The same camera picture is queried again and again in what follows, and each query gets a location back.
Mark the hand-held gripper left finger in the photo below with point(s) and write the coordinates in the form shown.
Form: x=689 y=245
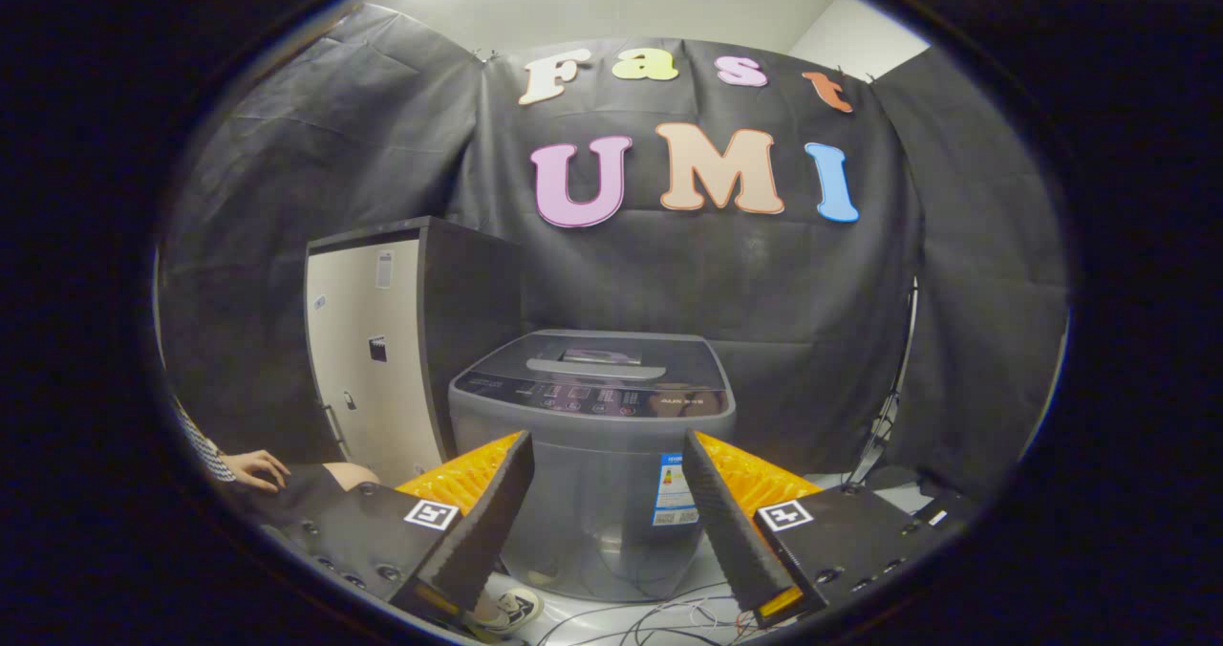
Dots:
x=487 y=522

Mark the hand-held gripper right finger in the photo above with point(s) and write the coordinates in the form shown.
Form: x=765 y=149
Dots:
x=723 y=522

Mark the grey washing machine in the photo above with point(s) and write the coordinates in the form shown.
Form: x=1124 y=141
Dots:
x=592 y=493

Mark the person's white shoe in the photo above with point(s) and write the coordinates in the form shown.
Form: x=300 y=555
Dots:
x=514 y=610

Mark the person's leg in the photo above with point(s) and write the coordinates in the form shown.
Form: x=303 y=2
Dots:
x=346 y=476

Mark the dark cabinet with beige door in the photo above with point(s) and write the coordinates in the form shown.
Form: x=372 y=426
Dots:
x=358 y=369

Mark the black light stand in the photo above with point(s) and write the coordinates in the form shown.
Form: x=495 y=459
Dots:
x=889 y=407

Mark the black device with white label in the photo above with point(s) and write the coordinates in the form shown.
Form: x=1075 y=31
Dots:
x=941 y=507

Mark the black backdrop cloth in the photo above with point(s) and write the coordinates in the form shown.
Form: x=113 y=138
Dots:
x=764 y=283

